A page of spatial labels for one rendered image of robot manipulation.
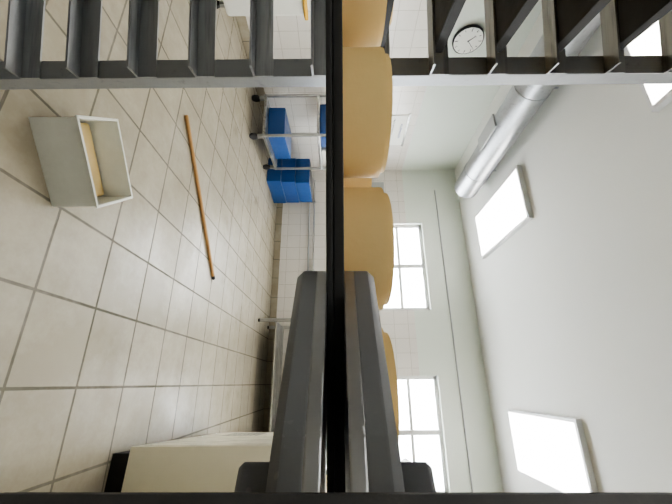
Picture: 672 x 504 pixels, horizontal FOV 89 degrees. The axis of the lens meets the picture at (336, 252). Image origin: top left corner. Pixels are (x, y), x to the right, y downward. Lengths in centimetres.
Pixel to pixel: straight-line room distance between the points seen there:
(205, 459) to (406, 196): 490
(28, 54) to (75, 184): 75
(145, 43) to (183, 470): 158
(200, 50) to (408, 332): 476
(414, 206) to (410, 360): 242
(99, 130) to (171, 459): 137
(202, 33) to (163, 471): 164
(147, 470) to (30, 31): 159
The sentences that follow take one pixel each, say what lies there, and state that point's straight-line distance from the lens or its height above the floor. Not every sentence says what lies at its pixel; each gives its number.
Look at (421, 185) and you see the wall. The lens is 603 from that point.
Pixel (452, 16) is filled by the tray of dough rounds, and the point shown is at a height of 114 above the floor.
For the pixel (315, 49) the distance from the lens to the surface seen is 62.
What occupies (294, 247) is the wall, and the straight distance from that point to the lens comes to 540.
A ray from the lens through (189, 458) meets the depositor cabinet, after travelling 182.
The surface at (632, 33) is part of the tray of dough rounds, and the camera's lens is 71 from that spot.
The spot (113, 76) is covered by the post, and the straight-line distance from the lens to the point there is 69.
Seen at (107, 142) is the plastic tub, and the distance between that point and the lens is 163.
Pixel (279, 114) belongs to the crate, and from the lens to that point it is 440.
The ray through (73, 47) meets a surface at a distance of 72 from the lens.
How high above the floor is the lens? 98
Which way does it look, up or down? level
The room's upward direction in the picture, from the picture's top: 90 degrees clockwise
